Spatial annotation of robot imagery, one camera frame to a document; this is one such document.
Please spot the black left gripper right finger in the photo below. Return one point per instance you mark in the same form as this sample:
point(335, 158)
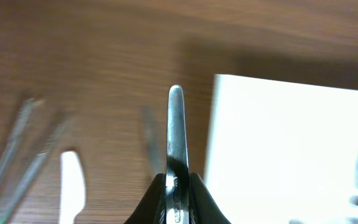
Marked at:
point(202, 207)

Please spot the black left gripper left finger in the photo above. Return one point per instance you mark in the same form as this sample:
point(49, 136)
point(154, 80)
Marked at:
point(149, 209)

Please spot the small steel teaspoon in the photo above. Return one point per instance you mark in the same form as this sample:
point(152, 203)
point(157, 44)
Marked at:
point(150, 133)
point(177, 168)

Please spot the pink plastic knife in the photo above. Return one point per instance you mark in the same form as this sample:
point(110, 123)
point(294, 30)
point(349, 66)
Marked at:
point(72, 189)

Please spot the steel kitchen tongs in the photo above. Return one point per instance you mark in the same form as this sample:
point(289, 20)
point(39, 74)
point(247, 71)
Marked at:
point(40, 203)

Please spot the white plastic cutlery tray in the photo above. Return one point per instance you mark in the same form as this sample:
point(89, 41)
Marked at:
point(281, 152)

